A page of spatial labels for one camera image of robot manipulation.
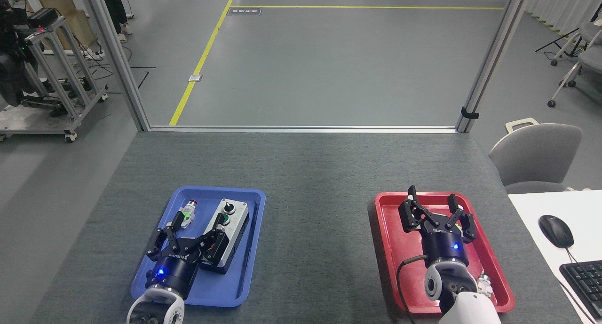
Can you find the person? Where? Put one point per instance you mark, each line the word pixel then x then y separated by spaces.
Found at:
pixel 113 4

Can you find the white desk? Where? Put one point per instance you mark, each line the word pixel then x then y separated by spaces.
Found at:
pixel 531 211

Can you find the grey chair with white legs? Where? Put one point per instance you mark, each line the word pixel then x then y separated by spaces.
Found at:
pixel 590 56

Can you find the black keyboard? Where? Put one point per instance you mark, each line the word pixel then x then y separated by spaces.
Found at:
pixel 585 284

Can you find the silver aluminium rail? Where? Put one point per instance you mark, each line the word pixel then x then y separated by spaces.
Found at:
pixel 301 129

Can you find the push button with green label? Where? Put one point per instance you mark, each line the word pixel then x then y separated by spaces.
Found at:
pixel 186 215

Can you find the aluminium frame cart on wheels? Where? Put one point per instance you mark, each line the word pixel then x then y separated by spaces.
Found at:
pixel 61 65

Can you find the blue plastic tray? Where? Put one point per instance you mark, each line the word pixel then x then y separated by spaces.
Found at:
pixel 235 286

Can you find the silver push button switch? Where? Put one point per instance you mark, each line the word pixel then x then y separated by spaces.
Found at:
pixel 484 284

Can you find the white curtain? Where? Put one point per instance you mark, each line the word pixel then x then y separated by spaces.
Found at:
pixel 569 4

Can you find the black computer mouse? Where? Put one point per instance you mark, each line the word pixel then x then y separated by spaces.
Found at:
pixel 556 231

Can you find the grey office chair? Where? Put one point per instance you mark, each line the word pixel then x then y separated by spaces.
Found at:
pixel 536 154

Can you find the black machine on cart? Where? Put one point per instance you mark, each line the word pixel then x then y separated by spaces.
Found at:
pixel 11 75

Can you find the dark floor sign plate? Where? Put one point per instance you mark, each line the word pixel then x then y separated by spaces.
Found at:
pixel 244 11

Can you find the red plastic tray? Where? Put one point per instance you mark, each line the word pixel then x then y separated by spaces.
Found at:
pixel 400 248

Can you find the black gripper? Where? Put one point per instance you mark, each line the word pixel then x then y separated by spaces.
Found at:
pixel 444 246
pixel 171 274

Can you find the cardboard box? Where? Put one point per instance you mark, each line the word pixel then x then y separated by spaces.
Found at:
pixel 61 4

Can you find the black clip on post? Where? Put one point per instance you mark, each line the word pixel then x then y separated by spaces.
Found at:
pixel 468 113

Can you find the silver aluminium post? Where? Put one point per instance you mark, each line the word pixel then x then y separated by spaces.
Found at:
pixel 120 60
pixel 491 60

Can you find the silver floor outlet plate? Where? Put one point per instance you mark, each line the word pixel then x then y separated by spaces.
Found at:
pixel 195 78

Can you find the grey three-button control box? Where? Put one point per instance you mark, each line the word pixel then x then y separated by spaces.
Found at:
pixel 235 220

